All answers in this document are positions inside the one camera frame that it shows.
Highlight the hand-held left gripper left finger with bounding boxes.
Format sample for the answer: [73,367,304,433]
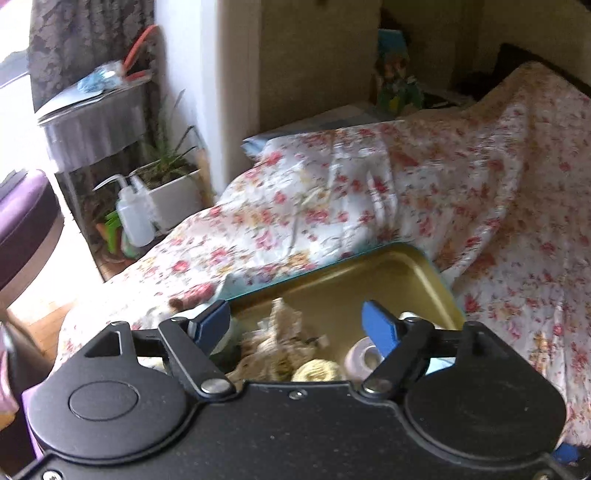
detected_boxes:
[83,299,237,401]

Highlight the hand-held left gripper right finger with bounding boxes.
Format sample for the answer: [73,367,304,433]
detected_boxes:
[359,300,502,398]

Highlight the gold tin box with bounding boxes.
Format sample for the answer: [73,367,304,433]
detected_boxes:
[217,241,467,384]

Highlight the blue face mask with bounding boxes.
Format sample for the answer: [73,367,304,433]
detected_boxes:
[427,355,460,374]

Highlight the yellow plush toy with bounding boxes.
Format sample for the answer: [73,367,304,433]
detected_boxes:
[291,359,347,383]

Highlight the white planter box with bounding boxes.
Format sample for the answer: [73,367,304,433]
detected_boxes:
[139,159,206,232]

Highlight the white squeeze bottle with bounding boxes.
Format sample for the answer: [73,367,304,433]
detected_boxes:
[93,173,155,247]

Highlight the green flower pot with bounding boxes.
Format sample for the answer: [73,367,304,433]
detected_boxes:
[95,210,139,264]

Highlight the floral blanket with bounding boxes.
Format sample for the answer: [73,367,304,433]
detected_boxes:
[53,60,591,448]

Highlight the green potted plant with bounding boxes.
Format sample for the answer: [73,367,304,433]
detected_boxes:
[134,90,199,185]

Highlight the grey-blue pillow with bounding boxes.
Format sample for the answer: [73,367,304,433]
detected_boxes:
[241,104,398,160]

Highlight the purple chair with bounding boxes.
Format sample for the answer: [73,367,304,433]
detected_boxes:
[0,168,65,296]

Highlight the cloth-covered side table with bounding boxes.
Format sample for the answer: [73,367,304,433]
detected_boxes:
[37,78,155,241]

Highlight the blue plastic bag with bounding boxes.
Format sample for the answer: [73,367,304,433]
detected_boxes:
[76,62,127,93]

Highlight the patterned curtain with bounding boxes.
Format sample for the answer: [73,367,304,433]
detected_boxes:
[28,0,158,112]

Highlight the red-handled pliers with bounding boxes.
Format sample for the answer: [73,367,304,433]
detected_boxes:
[121,24,160,84]

